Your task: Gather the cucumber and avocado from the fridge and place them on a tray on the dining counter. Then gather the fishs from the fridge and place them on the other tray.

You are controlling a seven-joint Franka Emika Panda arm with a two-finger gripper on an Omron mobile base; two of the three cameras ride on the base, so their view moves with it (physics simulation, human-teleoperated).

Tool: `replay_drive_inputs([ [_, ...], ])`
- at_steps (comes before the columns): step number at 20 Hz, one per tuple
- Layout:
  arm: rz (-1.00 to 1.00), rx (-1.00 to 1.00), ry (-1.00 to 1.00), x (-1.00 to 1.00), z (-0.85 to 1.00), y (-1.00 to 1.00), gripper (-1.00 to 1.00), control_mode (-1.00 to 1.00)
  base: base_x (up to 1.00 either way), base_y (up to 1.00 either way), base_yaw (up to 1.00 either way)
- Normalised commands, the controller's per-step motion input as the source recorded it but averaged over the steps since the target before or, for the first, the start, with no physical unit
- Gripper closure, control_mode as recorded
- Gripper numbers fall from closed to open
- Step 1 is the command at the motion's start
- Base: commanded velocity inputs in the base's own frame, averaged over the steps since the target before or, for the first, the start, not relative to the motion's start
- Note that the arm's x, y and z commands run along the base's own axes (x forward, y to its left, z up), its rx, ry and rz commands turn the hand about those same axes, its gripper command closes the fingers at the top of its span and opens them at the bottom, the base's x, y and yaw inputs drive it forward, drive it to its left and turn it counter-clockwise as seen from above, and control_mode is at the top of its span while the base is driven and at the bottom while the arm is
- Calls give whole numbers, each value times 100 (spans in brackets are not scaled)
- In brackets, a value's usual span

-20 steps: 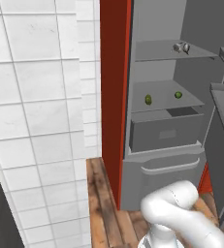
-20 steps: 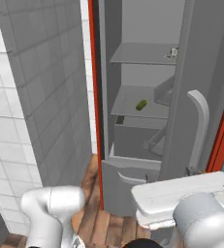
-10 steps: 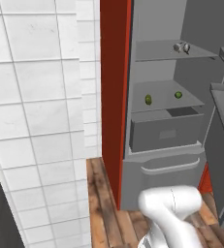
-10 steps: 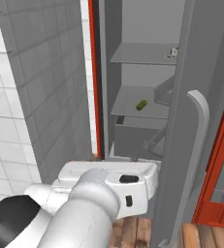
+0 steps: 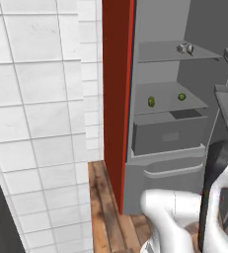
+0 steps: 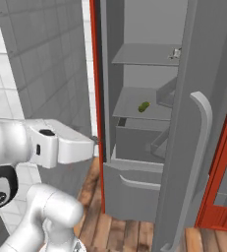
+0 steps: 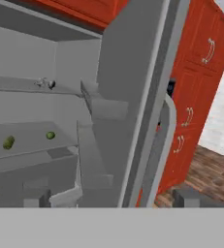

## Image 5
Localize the grey fridge crisper drawer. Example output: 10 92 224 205
130 108 209 158

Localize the red cabinet side panel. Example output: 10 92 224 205
101 0 135 215

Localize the grey fridge shelf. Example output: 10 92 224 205
137 40 224 64
132 81 209 117

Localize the black appliance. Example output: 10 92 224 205
0 151 27 253

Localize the grey freezer drawer handle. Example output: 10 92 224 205
142 162 205 180

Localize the grey freezer drawer front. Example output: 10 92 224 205
122 144 207 215

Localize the grey open fridge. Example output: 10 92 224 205
122 0 228 215

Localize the green cucumber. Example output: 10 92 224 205
147 95 156 108

